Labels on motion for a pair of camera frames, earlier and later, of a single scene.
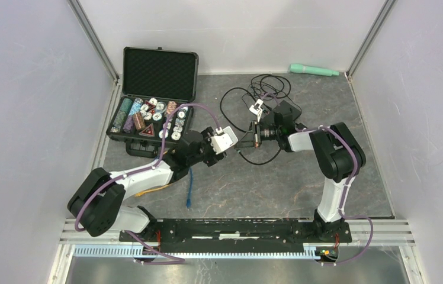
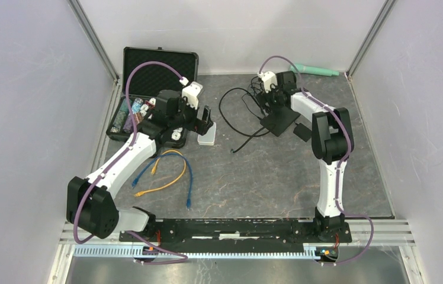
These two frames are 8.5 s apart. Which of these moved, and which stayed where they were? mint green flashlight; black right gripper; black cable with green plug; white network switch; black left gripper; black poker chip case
Moved: white network switch; black left gripper; black right gripper; black cable with green plug
Stayed: black poker chip case; mint green flashlight
